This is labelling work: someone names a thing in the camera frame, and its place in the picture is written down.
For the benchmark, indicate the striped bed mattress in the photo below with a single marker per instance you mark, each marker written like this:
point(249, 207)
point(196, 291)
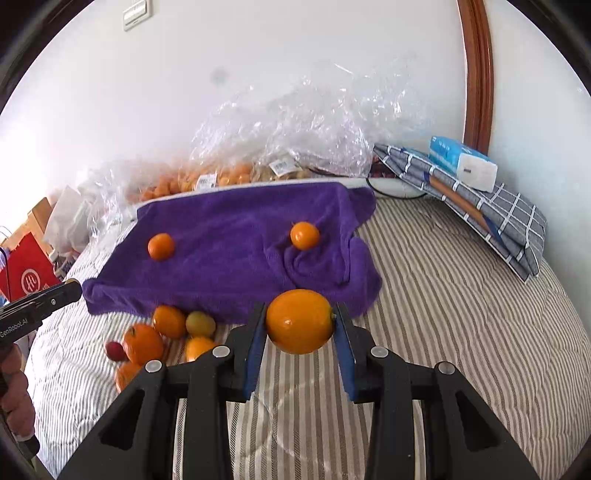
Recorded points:
point(461, 332)

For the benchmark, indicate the red paper bag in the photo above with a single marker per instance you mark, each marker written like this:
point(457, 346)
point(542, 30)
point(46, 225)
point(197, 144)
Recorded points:
point(27, 272)

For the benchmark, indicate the clear bag of small oranges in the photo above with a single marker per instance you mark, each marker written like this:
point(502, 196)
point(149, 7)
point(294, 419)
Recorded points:
point(194, 181)

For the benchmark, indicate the small orange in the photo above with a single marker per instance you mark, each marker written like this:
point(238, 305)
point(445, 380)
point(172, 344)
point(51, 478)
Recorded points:
point(304, 236)
point(161, 247)

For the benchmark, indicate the white plastic bag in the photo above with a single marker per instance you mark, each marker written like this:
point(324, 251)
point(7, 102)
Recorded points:
point(69, 221)

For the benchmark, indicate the small red fruit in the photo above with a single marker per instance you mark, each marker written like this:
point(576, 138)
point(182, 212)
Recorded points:
point(115, 350)

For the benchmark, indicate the blue and white tissue pack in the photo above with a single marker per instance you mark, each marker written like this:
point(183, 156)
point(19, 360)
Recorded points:
point(461, 161)

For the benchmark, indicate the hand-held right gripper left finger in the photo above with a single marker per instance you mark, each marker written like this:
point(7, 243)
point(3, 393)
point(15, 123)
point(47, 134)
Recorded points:
point(256, 355)

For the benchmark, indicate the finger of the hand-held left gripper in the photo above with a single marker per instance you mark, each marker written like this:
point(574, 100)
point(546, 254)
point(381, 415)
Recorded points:
point(62, 295)

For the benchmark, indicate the orange with green stem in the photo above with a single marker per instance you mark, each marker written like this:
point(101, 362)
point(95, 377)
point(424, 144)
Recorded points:
point(143, 344)

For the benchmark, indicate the cardboard box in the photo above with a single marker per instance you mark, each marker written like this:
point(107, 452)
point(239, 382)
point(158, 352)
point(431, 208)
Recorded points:
point(39, 214)

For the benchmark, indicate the crumpled clear plastic bag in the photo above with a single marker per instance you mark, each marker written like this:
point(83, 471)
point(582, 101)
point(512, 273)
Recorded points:
point(323, 120)

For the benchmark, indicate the folded checked cloth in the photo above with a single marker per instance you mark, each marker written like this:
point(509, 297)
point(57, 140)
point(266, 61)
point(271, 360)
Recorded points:
point(494, 212)

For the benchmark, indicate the yellow-green mango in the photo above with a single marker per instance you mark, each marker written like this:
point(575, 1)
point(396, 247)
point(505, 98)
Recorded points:
point(201, 324)

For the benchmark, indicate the labelled bag of tan fruit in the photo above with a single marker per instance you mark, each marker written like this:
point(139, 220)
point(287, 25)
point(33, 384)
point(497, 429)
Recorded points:
point(281, 170)

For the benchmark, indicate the purple towel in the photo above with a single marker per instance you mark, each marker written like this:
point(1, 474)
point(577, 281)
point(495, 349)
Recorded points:
point(240, 249)

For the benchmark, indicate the white wall switch plate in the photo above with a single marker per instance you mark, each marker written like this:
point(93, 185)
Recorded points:
point(137, 13)

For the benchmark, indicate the large orange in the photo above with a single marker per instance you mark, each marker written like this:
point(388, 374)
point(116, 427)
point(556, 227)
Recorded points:
point(299, 321)

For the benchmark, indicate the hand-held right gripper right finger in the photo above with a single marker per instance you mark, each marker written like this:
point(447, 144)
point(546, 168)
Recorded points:
point(344, 357)

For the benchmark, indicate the person's left hand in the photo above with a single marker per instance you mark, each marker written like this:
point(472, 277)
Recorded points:
point(16, 397)

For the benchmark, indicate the wooden curved frame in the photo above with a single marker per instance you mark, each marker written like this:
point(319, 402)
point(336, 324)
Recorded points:
point(478, 78)

